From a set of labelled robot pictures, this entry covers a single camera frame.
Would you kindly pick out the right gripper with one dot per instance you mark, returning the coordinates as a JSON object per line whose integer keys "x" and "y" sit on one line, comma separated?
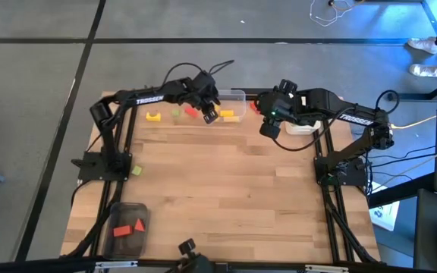
{"x": 283, "y": 106}

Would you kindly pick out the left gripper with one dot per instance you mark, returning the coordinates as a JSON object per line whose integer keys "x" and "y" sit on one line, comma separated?
{"x": 203, "y": 91}

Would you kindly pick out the red rectangular block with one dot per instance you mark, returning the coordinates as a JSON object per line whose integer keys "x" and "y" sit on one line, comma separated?
{"x": 191, "y": 112}
{"x": 123, "y": 231}
{"x": 254, "y": 108}

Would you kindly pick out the green cube block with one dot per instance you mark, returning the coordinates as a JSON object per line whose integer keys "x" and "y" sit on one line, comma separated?
{"x": 176, "y": 112}

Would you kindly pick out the yellow arch block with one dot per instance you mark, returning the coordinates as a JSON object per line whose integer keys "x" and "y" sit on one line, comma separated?
{"x": 153, "y": 118}

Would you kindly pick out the small green block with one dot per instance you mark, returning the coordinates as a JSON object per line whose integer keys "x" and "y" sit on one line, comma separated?
{"x": 137, "y": 170}

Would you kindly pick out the red triangular block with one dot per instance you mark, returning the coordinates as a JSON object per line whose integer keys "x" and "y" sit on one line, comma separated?
{"x": 139, "y": 226}

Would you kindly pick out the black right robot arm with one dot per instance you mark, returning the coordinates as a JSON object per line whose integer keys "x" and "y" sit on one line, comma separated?
{"x": 355, "y": 118}

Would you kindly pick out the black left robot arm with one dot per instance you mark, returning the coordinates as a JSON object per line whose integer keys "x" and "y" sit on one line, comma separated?
{"x": 146, "y": 99}

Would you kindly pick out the white plastic bin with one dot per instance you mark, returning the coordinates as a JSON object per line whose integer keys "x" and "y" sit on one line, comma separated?
{"x": 302, "y": 129}

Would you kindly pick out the clear plastic bin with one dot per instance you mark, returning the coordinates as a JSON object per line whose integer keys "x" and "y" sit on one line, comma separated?
{"x": 237, "y": 102}

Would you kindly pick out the dark smoky plastic bin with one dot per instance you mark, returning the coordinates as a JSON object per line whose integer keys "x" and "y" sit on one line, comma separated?
{"x": 135, "y": 212}

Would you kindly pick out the black metal beam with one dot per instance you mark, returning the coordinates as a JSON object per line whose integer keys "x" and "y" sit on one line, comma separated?
{"x": 400, "y": 191}

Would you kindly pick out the white paper sheet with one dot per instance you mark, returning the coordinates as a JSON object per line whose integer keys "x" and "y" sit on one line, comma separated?
{"x": 387, "y": 216}

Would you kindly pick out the black knobbed device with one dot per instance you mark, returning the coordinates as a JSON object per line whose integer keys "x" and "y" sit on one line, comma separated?
{"x": 187, "y": 247}

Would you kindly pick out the black aluminium table frame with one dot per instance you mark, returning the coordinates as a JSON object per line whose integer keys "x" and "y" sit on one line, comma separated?
{"x": 158, "y": 129}

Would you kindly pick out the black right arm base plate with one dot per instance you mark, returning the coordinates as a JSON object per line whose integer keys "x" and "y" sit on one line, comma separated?
{"x": 355, "y": 176}

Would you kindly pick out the black desk frame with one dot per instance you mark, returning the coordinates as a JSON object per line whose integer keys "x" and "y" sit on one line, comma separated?
{"x": 412, "y": 97}

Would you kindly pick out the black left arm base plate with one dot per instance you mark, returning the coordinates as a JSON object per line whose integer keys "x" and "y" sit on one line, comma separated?
{"x": 89, "y": 172}

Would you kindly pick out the black camera rig crossbar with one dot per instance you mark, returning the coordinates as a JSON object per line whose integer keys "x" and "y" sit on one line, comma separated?
{"x": 32, "y": 265}

